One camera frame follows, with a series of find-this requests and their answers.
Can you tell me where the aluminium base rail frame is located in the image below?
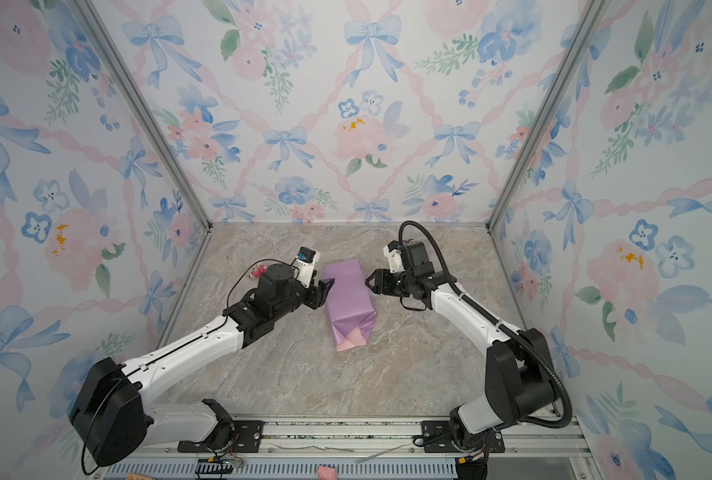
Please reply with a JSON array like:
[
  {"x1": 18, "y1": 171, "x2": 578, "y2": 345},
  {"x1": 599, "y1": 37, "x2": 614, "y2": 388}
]
[{"x1": 84, "y1": 416, "x2": 601, "y2": 479}]

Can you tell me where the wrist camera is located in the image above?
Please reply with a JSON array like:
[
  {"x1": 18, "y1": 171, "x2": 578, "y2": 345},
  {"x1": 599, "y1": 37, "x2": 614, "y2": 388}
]
[
  {"x1": 383, "y1": 240, "x2": 435, "y2": 276},
  {"x1": 255, "y1": 245, "x2": 321, "y2": 301}
]

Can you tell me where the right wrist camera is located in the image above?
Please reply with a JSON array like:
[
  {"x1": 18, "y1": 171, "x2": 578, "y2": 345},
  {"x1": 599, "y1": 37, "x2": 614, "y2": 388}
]
[{"x1": 383, "y1": 240, "x2": 435, "y2": 276}]

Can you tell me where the grey slotted cable duct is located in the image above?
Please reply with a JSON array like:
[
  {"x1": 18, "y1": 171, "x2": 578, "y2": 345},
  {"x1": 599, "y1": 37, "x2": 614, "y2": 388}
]
[{"x1": 104, "y1": 457, "x2": 458, "y2": 479}]

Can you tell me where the pink purple wrapping paper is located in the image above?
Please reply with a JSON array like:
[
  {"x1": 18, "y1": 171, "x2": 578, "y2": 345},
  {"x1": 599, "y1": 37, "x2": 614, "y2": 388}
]
[{"x1": 323, "y1": 259, "x2": 377, "y2": 352}]

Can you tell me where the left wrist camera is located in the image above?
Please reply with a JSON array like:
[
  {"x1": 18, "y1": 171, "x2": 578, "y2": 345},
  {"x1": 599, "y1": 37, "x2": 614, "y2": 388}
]
[{"x1": 255, "y1": 245, "x2": 321, "y2": 301}]

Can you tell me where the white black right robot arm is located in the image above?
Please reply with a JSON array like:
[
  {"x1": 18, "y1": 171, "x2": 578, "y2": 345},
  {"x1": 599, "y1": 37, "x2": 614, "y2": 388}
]
[{"x1": 365, "y1": 269, "x2": 566, "y2": 451}]

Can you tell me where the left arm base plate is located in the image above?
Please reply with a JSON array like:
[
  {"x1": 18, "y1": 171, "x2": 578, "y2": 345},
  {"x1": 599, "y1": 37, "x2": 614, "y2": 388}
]
[{"x1": 177, "y1": 420, "x2": 265, "y2": 454}]

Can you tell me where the black corrugated cable conduit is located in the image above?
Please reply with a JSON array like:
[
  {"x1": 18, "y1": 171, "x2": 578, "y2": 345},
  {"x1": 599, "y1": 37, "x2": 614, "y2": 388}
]
[{"x1": 397, "y1": 220, "x2": 573, "y2": 430}]

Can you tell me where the aluminium corner post right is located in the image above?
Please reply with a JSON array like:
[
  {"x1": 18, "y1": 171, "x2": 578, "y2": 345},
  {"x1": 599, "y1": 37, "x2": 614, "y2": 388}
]
[{"x1": 486, "y1": 0, "x2": 608, "y2": 235}]

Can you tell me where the red pink toy figure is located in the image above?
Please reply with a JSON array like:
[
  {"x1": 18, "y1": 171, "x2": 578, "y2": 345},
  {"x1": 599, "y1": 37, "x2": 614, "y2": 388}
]
[{"x1": 248, "y1": 264, "x2": 264, "y2": 279}]

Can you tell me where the aluminium corner post left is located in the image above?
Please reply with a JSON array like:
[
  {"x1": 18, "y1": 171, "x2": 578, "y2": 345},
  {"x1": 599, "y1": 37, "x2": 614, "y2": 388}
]
[{"x1": 67, "y1": 0, "x2": 212, "y2": 232}]

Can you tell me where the pink object front edge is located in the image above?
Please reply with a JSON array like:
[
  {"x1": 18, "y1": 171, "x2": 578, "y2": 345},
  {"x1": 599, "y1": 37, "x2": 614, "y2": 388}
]
[{"x1": 317, "y1": 465, "x2": 338, "y2": 480}]

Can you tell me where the aluminium corner post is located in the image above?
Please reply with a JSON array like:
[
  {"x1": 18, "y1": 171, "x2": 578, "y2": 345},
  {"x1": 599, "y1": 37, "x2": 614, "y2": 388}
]
[
  {"x1": 486, "y1": 0, "x2": 608, "y2": 235},
  {"x1": 67, "y1": 0, "x2": 212, "y2": 232}
]

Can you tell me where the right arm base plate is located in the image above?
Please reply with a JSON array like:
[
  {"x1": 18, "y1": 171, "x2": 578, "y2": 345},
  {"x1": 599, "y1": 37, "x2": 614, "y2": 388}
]
[{"x1": 413, "y1": 420, "x2": 505, "y2": 455}]

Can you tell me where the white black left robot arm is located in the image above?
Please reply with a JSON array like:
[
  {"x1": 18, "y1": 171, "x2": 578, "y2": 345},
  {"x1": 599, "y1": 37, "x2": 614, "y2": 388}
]
[{"x1": 69, "y1": 278, "x2": 335, "y2": 467}]

